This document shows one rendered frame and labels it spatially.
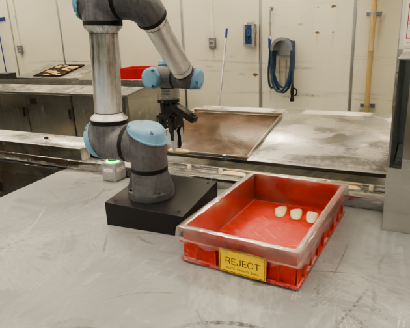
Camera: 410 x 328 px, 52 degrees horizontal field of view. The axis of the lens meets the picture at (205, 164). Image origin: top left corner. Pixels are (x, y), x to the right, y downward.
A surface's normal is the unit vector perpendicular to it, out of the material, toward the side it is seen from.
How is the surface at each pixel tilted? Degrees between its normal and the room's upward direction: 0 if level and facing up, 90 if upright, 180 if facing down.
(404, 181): 90
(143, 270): 0
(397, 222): 90
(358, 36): 90
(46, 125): 90
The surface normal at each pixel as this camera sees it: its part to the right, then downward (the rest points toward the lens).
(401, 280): -0.04, -0.95
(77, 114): -0.45, 0.29
